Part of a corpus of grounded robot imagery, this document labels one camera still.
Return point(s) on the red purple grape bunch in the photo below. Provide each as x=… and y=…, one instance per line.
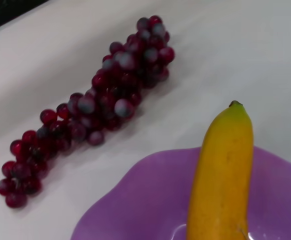
x=110, y=95

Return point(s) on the yellow banana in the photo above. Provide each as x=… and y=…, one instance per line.
x=220, y=175

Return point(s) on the purple wavy plastic plate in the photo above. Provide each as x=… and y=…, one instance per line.
x=148, y=195

